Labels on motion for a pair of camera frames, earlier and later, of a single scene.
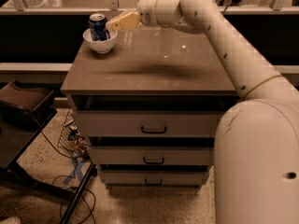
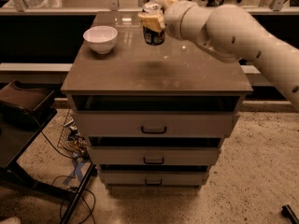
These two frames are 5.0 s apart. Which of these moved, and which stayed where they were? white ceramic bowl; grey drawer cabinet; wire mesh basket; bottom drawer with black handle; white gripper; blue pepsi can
Moved: blue pepsi can; white gripper
Stayed: white ceramic bowl; bottom drawer with black handle; wire mesh basket; grey drawer cabinet
